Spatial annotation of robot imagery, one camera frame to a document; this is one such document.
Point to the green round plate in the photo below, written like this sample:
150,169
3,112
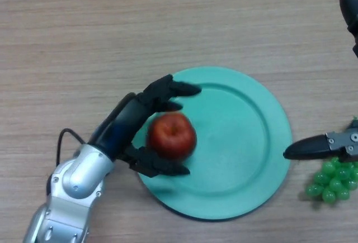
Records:
232,156

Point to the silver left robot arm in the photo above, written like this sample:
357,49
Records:
72,187

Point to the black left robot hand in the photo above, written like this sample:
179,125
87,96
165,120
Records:
123,125

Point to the green grape bunch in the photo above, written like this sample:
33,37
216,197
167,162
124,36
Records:
335,183

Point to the red apple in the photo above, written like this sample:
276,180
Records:
172,137

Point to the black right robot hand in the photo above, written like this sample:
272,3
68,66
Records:
310,148

